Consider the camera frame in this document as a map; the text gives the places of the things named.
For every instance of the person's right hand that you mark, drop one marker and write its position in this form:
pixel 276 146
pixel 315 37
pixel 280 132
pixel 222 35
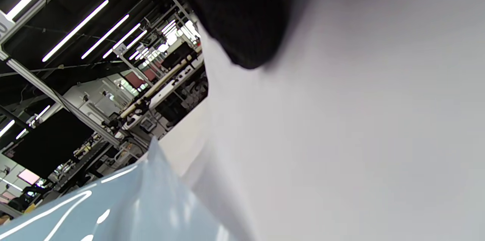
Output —
pixel 235 13

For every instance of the white paper sheet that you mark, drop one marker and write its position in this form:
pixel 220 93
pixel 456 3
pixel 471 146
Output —
pixel 341 138

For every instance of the white workbench with beige tube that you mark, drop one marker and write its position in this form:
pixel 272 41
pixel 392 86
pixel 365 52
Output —
pixel 166 93

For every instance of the silver frame post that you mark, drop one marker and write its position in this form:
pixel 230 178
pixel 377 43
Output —
pixel 57 97

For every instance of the row of ceiling light strips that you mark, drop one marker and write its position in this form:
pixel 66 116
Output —
pixel 75 30

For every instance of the wrinkled blue plastic snap folder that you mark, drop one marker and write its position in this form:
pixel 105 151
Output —
pixel 132 203

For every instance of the large black monitor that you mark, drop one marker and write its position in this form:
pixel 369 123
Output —
pixel 49 142

